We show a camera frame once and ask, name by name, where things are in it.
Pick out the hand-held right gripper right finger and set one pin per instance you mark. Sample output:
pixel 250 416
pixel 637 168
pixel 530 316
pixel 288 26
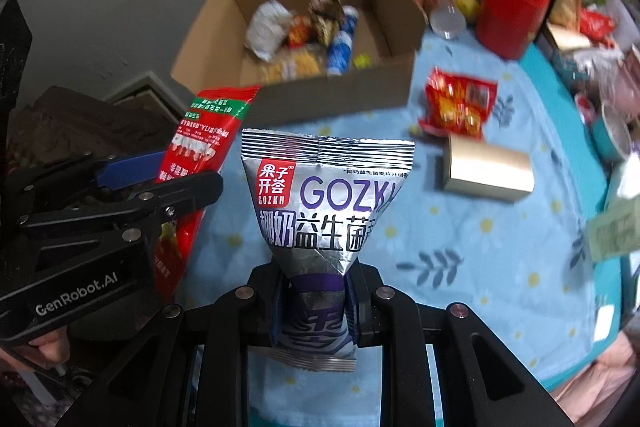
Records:
pixel 367 312

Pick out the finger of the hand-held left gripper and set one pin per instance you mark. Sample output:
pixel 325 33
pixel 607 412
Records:
pixel 130 168
pixel 190 192

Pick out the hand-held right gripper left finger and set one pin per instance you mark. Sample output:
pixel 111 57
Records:
pixel 260 312

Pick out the red green snack bag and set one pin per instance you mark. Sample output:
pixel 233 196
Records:
pixel 200 142

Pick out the silver purple snack packet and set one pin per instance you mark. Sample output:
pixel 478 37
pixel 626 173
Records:
pixel 325 207

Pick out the yellow snack bag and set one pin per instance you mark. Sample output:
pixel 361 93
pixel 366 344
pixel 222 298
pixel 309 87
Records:
pixel 292 64

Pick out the white snack packet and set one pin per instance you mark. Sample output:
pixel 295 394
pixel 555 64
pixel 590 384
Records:
pixel 267 29

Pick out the blue white tablet tube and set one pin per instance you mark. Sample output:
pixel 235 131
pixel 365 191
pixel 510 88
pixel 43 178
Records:
pixel 342 47

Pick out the brown gold snack packet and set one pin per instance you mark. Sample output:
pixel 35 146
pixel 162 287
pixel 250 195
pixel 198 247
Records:
pixel 325 14

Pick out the person's left hand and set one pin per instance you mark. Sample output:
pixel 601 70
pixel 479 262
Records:
pixel 47 351

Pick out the grey box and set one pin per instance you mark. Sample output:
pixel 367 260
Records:
pixel 145 99

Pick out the dark plaid cloth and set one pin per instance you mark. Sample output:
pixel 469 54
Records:
pixel 75 122

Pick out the gold paper box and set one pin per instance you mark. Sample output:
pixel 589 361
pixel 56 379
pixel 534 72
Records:
pixel 485 167

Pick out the red orange snack packet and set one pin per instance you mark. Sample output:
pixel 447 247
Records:
pixel 299 31

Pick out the green wrapped candy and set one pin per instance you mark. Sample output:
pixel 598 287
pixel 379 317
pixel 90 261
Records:
pixel 362 61

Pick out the red yellow candy packet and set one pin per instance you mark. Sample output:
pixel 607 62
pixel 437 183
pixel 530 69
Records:
pixel 455 102

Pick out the clear plastic bottle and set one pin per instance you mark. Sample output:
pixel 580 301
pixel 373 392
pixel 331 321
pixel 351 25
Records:
pixel 447 23

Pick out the teal metal cup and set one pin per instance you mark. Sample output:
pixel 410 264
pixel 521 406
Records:
pixel 607 132

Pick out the yellow green fruit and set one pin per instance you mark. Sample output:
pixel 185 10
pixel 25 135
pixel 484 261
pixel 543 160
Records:
pixel 468 4

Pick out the red canister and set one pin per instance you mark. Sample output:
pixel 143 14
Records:
pixel 510 7

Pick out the beige paper box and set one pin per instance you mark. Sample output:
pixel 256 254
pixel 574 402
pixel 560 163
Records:
pixel 570 37

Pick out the pink ceramic cup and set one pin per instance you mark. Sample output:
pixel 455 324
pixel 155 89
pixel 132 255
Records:
pixel 631 77

